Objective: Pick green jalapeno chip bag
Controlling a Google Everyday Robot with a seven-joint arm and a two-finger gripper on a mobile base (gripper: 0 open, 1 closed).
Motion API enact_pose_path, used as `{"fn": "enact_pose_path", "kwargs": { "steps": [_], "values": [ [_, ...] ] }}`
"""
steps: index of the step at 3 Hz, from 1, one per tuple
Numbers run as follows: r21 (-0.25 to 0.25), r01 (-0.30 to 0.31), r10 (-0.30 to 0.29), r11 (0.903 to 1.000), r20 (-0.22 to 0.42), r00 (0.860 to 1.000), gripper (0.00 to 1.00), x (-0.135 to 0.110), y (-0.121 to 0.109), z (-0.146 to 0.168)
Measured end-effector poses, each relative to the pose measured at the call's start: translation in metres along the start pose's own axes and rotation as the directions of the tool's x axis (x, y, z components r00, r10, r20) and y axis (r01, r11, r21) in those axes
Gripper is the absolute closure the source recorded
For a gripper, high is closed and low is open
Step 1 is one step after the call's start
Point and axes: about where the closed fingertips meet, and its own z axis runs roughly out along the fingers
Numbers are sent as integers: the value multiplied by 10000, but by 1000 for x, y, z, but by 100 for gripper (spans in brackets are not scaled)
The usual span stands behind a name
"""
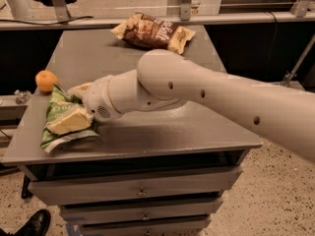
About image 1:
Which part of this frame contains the black hanging cable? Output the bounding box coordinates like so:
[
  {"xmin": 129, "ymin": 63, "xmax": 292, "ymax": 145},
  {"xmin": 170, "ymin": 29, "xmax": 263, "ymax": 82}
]
[{"xmin": 264, "ymin": 11, "xmax": 280, "ymax": 84}]

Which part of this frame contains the crumpled clear plastic piece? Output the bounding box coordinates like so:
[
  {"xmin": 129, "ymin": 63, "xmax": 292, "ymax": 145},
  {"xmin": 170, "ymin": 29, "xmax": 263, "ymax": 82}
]
[{"xmin": 14, "ymin": 89, "xmax": 32, "ymax": 104}]

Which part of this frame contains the orange fruit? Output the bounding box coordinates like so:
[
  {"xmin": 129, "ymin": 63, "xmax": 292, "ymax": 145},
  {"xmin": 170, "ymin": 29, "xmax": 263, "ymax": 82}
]
[{"xmin": 35, "ymin": 70, "xmax": 58, "ymax": 92}]

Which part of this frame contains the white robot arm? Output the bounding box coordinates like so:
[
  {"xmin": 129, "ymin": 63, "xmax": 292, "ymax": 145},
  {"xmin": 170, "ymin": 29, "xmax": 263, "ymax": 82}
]
[{"xmin": 65, "ymin": 49, "xmax": 315, "ymax": 161}]

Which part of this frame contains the middle grey drawer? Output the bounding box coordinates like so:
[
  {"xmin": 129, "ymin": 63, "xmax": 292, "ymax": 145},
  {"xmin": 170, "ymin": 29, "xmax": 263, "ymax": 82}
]
[{"xmin": 61, "ymin": 197, "xmax": 222, "ymax": 225}]

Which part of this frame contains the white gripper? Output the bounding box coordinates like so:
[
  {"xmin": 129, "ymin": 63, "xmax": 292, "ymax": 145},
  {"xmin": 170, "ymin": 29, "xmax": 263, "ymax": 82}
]
[{"xmin": 47, "ymin": 75, "xmax": 122, "ymax": 135}]

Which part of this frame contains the grey metal rail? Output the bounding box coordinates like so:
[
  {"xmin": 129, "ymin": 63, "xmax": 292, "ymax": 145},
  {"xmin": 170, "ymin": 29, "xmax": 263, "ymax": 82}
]
[{"xmin": 0, "ymin": 11, "xmax": 315, "ymax": 30}]

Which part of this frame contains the bottom grey drawer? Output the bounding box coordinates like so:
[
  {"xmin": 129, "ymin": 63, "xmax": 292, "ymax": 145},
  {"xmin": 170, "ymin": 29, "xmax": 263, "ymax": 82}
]
[{"xmin": 80, "ymin": 215, "xmax": 210, "ymax": 236}]

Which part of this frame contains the green jalapeno chip bag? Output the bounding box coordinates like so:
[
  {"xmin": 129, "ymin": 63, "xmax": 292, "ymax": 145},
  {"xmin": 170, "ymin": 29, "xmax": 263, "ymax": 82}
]
[{"xmin": 40, "ymin": 83, "xmax": 97, "ymax": 152}]

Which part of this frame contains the grey drawer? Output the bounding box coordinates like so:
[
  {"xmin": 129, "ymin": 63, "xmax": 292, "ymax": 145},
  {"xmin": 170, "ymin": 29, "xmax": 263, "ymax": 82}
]
[
  {"xmin": 29, "ymin": 166, "xmax": 242, "ymax": 206},
  {"xmin": 80, "ymin": 215, "xmax": 210, "ymax": 236},
  {"xmin": 61, "ymin": 197, "xmax": 222, "ymax": 225}
]

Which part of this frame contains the black leather shoe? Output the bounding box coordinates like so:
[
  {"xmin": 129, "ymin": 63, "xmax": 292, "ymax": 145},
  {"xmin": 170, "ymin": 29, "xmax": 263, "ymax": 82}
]
[{"xmin": 0, "ymin": 209, "xmax": 51, "ymax": 236}]

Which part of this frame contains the black cable on rail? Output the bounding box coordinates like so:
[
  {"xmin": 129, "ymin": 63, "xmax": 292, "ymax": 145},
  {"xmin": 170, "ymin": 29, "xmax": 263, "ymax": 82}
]
[{"xmin": 0, "ymin": 15, "xmax": 95, "ymax": 27}]

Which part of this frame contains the metal bracket post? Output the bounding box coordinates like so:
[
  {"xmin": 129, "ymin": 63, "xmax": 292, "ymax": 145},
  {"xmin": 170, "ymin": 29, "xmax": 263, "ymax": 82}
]
[{"xmin": 180, "ymin": 0, "xmax": 192, "ymax": 21}]

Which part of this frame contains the brown sea salt chip bag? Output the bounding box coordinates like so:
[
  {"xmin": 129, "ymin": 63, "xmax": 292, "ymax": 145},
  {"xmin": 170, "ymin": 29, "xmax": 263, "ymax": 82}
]
[{"xmin": 110, "ymin": 12, "xmax": 196, "ymax": 54}]

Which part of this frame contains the top grey drawer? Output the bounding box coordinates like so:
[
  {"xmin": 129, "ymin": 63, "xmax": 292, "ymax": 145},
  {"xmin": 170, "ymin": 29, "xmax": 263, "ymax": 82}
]
[{"xmin": 29, "ymin": 166, "xmax": 242, "ymax": 206}]

